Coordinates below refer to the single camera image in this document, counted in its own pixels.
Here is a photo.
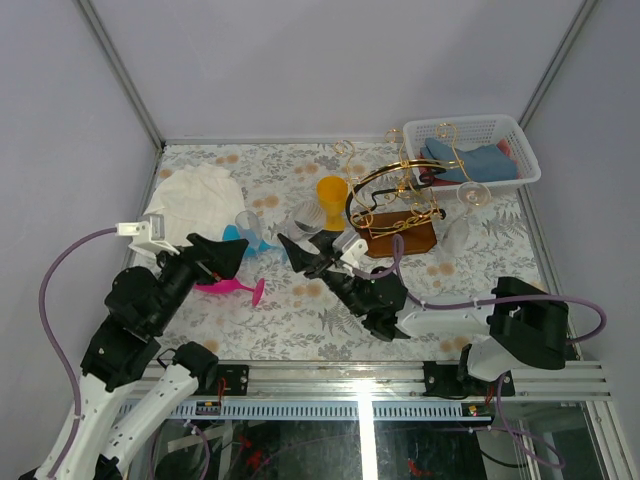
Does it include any pink plastic wine glass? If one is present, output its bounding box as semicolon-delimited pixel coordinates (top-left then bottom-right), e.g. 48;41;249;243
194;278;266;307

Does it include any ribbed clear wine glass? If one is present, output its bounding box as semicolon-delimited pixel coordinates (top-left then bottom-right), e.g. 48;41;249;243
286;200;326;241

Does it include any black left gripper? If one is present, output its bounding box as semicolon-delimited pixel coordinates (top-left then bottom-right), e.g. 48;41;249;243
154;233;252;334

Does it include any gold wire wine glass rack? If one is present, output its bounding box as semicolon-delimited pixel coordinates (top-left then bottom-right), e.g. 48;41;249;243
332;121;489;259

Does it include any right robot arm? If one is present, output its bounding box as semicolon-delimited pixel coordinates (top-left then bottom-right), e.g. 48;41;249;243
278;232;569;400

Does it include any white plastic basket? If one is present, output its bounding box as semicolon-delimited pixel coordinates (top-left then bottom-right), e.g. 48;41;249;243
403;114;541;196

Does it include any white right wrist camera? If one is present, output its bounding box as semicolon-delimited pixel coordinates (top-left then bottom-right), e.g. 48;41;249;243
332;230;368;271

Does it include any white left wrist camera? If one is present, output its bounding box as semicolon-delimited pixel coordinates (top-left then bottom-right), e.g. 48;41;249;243
115;214;179;258

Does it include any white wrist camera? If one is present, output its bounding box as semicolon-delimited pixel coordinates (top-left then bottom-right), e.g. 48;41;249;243
332;230;368;271
115;214;179;258

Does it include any blue cloth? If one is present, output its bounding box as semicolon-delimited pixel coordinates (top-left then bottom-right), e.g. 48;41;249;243
418;137;518;182

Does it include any blue plastic wine glass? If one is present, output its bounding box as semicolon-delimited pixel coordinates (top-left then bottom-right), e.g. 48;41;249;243
222;225;288;262

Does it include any slotted cable duct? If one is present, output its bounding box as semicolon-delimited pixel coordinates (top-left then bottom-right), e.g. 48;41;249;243
119;401;493;420

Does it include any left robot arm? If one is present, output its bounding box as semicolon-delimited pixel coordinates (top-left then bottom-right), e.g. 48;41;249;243
23;233;248;479

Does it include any yellow plastic goblet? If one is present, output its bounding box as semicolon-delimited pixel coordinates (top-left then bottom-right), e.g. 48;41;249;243
316;176;348;232

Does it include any white cloth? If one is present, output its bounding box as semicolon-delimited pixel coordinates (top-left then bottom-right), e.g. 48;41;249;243
144;164;245;246

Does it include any aluminium mounting rail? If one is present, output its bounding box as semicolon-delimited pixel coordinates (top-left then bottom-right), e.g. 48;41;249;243
226;361;612;402

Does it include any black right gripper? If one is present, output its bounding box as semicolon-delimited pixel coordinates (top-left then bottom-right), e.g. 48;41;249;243
279;220;370;318

